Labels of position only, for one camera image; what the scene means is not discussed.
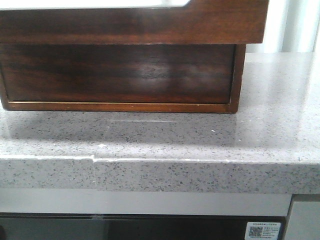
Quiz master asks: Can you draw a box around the dark wooden drawer cabinet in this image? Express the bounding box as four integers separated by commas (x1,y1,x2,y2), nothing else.
0,42,247,114

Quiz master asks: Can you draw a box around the dark under-counter appliance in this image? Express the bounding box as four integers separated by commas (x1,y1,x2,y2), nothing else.
0,213,286,240

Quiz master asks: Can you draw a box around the white cabinet door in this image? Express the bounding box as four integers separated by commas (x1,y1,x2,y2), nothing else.
284,194,320,240

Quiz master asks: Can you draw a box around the white QR code sticker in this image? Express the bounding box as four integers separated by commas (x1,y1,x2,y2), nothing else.
244,222,281,240

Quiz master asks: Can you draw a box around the wooden drawer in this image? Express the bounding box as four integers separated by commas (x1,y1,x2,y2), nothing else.
0,42,237,105
0,0,269,45

